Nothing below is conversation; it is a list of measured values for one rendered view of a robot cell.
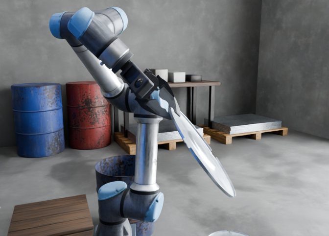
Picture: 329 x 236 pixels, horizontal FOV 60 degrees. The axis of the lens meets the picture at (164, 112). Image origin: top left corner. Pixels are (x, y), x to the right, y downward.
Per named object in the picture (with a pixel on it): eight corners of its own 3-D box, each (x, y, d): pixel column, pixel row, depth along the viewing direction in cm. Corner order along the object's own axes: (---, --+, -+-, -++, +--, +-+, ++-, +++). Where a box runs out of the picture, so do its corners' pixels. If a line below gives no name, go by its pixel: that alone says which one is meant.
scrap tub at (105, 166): (144, 208, 231) (144, 151, 223) (166, 236, 194) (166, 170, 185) (92, 220, 214) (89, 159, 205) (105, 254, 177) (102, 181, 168)
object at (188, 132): (239, 195, 85) (241, 194, 85) (222, 201, 59) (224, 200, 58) (188, 119, 96) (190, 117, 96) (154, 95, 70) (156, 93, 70)
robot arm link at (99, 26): (92, 1, 73) (74, 8, 66) (124, 33, 75) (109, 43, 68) (77, 23, 77) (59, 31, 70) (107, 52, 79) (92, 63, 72)
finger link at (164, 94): (184, 106, 81) (161, 83, 79) (188, 109, 75) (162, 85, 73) (177, 113, 81) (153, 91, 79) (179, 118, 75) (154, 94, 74)
